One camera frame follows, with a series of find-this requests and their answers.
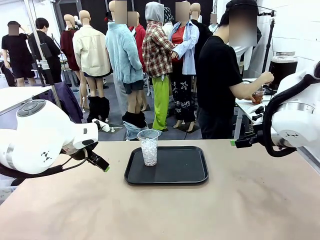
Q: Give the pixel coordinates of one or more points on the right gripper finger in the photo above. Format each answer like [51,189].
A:
[243,143]
[247,136]

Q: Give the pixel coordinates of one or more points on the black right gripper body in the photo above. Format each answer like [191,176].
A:
[258,138]

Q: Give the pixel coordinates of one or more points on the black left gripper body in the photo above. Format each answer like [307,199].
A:
[80,151]

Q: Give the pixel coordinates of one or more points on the iced cup with amber drink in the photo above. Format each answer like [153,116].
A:
[258,97]

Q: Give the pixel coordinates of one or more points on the clear plastic cup with ice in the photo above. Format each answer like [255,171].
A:
[149,152]

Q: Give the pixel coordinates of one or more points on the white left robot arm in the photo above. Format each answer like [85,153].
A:
[37,130]

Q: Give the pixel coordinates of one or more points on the person's right forearm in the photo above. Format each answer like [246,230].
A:
[246,87]

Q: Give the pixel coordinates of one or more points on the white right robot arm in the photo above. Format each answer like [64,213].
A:
[297,112]

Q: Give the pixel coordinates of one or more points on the dark drink dispenser jar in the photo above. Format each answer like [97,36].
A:
[283,72]

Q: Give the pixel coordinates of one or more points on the person's left hand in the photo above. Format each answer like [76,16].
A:
[250,97]

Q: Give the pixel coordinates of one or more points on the person's right hand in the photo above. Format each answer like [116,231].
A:
[267,77]

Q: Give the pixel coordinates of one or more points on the white side table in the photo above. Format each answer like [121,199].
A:
[246,107]

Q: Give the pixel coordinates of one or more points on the blue jeans pile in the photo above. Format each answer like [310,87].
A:
[132,132]

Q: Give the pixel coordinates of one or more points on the purple jacket on chair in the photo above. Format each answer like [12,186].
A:
[67,100]

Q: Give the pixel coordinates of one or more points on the person in black t-shirt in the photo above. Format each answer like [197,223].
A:
[216,75]

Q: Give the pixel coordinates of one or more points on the black plastic serving tray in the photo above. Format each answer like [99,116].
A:
[175,167]

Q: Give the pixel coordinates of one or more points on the hanging white shirt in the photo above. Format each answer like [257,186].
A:
[246,56]

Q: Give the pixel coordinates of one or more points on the white work table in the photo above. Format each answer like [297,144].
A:
[17,96]

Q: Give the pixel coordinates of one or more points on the black light stand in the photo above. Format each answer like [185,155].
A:
[268,45]

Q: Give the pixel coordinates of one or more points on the mannequin in blue open shirt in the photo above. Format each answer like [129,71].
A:
[185,57]

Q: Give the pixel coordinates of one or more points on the mannequin in cream jacket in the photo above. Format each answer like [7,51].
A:
[91,50]

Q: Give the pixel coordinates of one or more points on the mannequin in dark red dress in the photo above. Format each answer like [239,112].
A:
[68,47]

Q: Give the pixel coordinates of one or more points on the mannequin in light blue fleece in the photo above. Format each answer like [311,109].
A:
[123,55]

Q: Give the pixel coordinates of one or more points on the bystander with black hair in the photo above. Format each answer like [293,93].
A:
[47,50]

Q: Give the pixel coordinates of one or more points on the slanted metal pole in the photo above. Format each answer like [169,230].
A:
[41,50]

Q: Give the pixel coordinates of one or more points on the mannequin in black clothes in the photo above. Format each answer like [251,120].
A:
[202,32]

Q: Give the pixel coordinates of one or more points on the bystander with blurred face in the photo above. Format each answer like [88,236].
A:
[17,55]

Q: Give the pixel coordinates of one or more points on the mannequin in white top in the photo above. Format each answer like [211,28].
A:
[213,23]

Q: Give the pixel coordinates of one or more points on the mannequin in plaid shirt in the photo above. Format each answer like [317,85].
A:
[157,55]

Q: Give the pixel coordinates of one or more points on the mannequin in red jacket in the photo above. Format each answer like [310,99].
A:
[140,37]

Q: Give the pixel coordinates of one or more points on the mannequin with bucket hat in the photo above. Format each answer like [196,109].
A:
[168,17]

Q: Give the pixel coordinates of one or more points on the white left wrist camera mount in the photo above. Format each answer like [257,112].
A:
[101,125]

